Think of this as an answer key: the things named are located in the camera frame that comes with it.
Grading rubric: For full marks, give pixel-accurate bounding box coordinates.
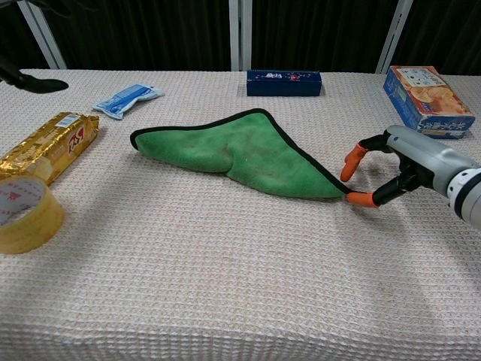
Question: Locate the right silver orange-tipped robot hand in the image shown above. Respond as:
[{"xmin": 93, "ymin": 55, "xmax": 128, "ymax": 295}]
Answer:
[{"xmin": 340, "ymin": 125, "xmax": 479, "ymax": 210}]

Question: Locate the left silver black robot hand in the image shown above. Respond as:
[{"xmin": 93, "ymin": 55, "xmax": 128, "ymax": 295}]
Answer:
[{"xmin": 0, "ymin": 54, "xmax": 70, "ymax": 94}]

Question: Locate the black and green cloth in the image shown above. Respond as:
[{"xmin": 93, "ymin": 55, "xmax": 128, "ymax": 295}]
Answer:
[{"xmin": 129, "ymin": 108, "xmax": 351, "ymax": 201}]

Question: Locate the blue orange cracker box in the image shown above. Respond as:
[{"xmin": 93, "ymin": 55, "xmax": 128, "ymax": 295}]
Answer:
[{"xmin": 383, "ymin": 65, "xmax": 476, "ymax": 141}]

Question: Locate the black pleated curtain panel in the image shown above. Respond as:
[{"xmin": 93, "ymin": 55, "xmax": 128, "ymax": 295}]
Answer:
[
  {"xmin": 391, "ymin": 0, "xmax": 481, "ymax": 77},
  {"xmin": 37, "ymin": 0, "xmax": 231, "ymax": 71},
  {"xmin": 250, "ymin": 0, "xmax": 400, "ymax": 74},
  {"xmin": 0, "ymin": 0, "xmax": 50, "ymax": 72}
]

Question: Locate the gold foil biscuit pack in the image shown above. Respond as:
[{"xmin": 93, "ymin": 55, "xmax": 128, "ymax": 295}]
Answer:
[{"xmin": 0, "ymin": 111, "xmax": 101, "ymax": 187}]

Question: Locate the blue plastic pouch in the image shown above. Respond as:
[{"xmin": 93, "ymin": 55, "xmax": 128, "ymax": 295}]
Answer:
[{"xmin": 92, "ymin": 83, "xmax": 165, "ymax": 121}]

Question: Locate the yellow clear tape roll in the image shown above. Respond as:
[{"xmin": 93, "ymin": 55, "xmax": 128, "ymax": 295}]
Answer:
[{"xmin": 0, "ymin": 176, "xmax": 66, "ymax": 256}]

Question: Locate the dark blue long box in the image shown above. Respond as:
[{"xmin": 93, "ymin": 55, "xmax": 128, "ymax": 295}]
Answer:
[{"xmin": 246, "ymin": 69, "xmax": 323, "ymax": 98}]

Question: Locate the beige waffle tablecloth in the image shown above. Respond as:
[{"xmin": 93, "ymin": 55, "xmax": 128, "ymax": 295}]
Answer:
[{"xmin": 0, "ymin": 68, "xmax": 481, "ymax": 361}]

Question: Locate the white metal frame post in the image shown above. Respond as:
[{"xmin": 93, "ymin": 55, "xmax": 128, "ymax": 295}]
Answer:
[
  {"xmin": 228, "ymin": 0, "xmax": 253, "ymax": 72},
  {"xmin": 16, "ymin": 0, "xmax": 68, "ymax": 70},
  {"xmin": 375, "ymin": 0, "xmax": 415, "ymax": 74}
]

